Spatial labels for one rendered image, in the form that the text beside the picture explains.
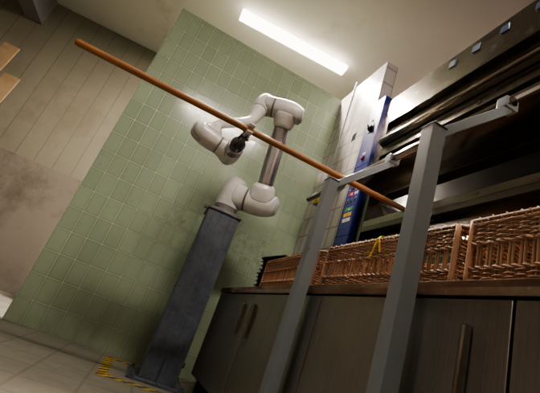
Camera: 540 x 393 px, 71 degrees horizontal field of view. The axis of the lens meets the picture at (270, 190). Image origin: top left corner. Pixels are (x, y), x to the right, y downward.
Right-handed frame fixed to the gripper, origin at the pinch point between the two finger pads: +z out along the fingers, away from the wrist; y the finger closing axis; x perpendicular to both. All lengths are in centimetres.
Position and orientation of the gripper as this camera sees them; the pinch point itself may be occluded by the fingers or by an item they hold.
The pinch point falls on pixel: (249, 130)
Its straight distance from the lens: 173.7
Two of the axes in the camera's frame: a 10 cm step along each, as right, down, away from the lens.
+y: -3.3, 8.7, -3.6
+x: -8.7, -4.2, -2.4
